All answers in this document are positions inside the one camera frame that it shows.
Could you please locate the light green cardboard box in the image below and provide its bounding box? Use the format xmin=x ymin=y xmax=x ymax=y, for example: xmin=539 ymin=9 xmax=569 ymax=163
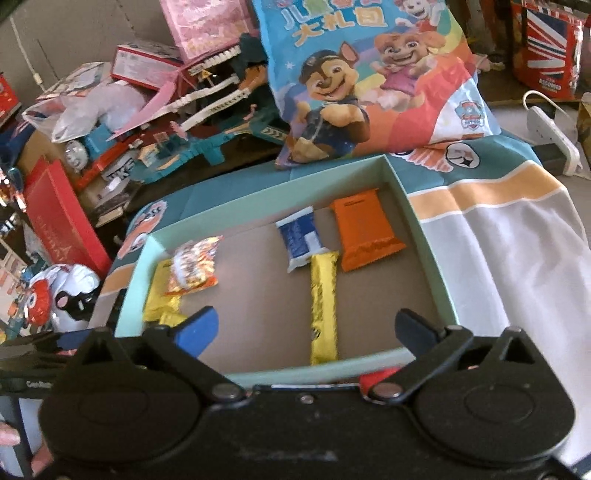
xmin=113 ymin=154 xmax=462 ymax=386

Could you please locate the blue toy train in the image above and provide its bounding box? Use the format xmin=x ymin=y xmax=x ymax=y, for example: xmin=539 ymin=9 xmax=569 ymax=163
xmin=62 ymin=122 xmax=139 ymax=178

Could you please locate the orange red patterned snack packet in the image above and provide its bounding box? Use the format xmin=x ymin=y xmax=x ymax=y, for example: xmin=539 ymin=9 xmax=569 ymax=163
xmin=165 ymin=235 xmax=225 ymax=296

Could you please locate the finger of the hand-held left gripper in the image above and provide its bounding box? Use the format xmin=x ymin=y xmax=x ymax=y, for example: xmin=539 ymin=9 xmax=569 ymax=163
xmin=44 ymin=330 xmax=100 ymax=354

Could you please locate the brown box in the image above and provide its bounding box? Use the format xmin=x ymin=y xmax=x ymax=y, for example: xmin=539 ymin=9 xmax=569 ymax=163
xmin=577 ymin=92 xmax=591 ymax=181

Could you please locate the blue white snack packet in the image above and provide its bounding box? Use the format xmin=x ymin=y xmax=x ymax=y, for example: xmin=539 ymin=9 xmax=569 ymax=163
xmin=274 ymin=206 xmax=328 ymax=274

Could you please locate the white power cable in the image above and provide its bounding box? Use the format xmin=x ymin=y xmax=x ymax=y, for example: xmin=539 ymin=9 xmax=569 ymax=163
xmin=522 ymin=90 xmax=573 ymax=112

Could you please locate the clear plastic bag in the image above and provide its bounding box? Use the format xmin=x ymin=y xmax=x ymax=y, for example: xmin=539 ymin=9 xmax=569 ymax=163
xmin=21 ymin=65 xmax=158 ymax=144

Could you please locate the teal toy track set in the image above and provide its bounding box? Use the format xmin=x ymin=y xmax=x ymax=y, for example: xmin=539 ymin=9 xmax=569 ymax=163
xmin=139 ymin=34 xmax=291 ymax=185

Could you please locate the pink printed box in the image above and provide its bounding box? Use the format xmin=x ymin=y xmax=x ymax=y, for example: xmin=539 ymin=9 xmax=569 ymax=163
xmin=159 ymin=0 xmax=257 ymax=63

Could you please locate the small red box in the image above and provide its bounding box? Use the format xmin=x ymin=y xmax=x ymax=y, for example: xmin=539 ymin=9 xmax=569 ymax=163
xmin=0 ymin=74 xmax=21 ymax=125

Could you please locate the white power strip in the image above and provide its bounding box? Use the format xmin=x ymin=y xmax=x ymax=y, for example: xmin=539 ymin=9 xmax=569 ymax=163
xmin=526 ymin=105 xmax=580 ymax=176

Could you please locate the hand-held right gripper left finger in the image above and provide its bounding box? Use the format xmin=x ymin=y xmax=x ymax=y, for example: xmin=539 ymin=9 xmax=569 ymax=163
xmin=69 ymin=306 xmax=247 ymax=404

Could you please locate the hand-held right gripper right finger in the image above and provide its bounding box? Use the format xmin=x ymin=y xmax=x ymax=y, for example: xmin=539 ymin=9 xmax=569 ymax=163
xmin=367 ymin=308 xmax=550 ymax=408

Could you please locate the large cartoon dog snack bag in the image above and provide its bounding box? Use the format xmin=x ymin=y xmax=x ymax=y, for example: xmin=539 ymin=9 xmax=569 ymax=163
xmin=252 ymin=0 xmax=502 ymax=171

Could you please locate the large red flat box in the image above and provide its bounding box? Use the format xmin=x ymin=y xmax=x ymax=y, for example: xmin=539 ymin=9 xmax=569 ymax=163
xmin=23 ymin=159 xmax=112 ymax=278

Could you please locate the person's left hand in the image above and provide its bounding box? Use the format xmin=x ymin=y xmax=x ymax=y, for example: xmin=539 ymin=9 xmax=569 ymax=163
xmin=0 ymin=421 xmax=55 ymax=469

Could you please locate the red round toy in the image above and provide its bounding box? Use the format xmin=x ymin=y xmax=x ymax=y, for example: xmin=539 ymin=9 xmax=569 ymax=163
xmin=21 ymin=272 xmax=56 ymax=333

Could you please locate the white wall cable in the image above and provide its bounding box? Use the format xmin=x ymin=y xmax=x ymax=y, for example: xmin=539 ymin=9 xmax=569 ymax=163
xmin=14 ymin=28 xmax=44 ymax=86

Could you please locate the red white cardboard box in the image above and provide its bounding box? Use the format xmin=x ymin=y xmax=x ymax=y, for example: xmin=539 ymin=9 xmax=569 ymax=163
xmin=111 ymin=41 xmax=185 ymax=90

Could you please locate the small yellow snack packet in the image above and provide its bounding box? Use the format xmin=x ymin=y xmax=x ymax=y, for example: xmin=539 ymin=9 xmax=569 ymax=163
xmin=157 ymin=310 xmax=190 ymax=329

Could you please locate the long gold snack bar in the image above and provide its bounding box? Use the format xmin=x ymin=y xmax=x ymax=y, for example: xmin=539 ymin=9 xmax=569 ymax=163
xmin=308 ymin=250 xmax=341 ymax=366

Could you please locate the Union Jack red bag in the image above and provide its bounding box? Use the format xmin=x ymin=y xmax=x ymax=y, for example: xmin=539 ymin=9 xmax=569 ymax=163
xmin=512 ymin=0 xmax=591 ymax=100

